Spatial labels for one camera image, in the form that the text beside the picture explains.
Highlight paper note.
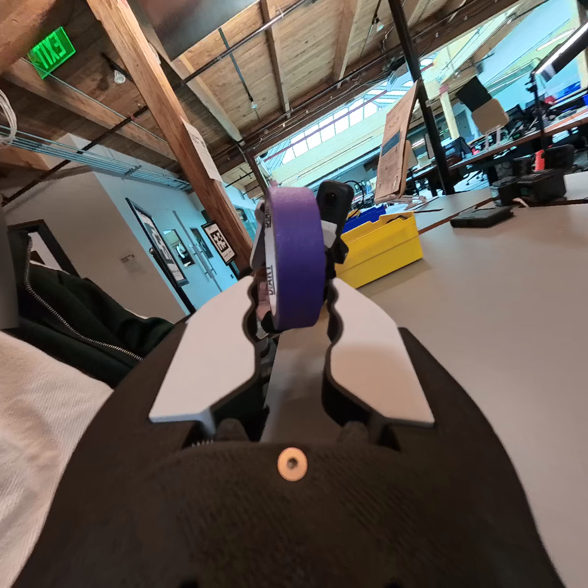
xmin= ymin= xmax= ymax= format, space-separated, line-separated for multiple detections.
xmin=183 ymin=119 xmax=224 ymax=182

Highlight grey ceiling conduit bundle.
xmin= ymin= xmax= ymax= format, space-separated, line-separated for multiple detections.
xmin=0 ymin=124 xmax=191 ymax=191

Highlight wooden post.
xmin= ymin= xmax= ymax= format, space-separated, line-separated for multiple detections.
xmin=86 ymin=0 xmax=268 ymax=288

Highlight ceiling spotlight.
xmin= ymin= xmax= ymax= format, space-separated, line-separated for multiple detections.
xmin=108 ymin=57 xmax=134 ymax=84

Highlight dark green jacket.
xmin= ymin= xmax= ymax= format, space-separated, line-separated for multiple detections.
xmin=7 ymin=227 xmax=184 ymax=386

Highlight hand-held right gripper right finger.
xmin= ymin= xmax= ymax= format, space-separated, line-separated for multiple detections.
xmin=322 ymin=278 xmax=435 ymax=427

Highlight green exit sign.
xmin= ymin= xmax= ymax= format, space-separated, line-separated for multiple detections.
xmin=27 ymin=27 xmax=77 ymax=80

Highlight flat black device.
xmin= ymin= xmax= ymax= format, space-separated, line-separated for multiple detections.
xmin=450 ymin=205 xmax=514 ymax=229

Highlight tan backed monitor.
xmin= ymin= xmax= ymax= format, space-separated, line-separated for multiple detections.
xmin=455 ymin=76 xmax=511 ymax=143

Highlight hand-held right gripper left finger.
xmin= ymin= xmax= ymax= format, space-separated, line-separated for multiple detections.
xmin=147 ymin=275 xmax=263 ymax=437

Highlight yellow plastic bin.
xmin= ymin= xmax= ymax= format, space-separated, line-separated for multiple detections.
xmin=335 ymin=212 xmax=423 ymax=289

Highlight black pole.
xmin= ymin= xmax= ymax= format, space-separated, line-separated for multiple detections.
xmin=388 ymin=0 xmax=455 ymax=196

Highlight blue plastic bin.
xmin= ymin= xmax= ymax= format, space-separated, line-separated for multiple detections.
xmin=344 ymin=204 xmax=387 ymax=232

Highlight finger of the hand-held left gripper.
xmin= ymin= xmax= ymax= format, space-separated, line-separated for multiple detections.
xmin=250 ymin=200 xmax=273 ymax=277

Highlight light bar on black stand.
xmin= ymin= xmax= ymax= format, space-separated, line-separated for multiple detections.
xmin=526 ymin=21 xmax=588 ymax=154

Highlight purple masking tape roll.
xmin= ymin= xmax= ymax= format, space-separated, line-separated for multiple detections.
xmin=266 ymin=186 xmax=328 ymax=332

